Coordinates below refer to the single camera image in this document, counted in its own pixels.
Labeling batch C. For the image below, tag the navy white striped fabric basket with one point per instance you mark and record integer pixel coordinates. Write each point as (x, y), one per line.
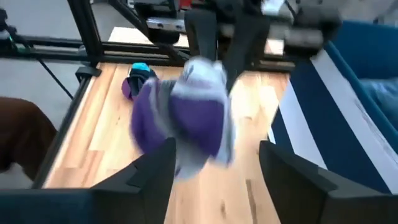
(326, 124)

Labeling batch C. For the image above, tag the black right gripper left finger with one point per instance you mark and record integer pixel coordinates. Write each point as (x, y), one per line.
(146, 193)

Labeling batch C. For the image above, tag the person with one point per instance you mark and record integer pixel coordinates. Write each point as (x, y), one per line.
(25, 133)

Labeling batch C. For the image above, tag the grey and purple sock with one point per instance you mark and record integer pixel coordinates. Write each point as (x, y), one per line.
(192, 124)

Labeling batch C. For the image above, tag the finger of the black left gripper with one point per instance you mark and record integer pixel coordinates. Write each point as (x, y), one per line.
(200, 37)
(245, 46)

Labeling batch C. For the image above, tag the black teal purple sock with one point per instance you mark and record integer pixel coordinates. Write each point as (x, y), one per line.
(138, 82)

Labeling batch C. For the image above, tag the bright blue garment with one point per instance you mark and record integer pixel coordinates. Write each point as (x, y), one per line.
(382, 99)

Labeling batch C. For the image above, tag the black aluminium table frame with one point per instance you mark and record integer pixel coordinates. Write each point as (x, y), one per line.
(87, 37)

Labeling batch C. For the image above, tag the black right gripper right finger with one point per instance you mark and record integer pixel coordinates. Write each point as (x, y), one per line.
(295, 193)

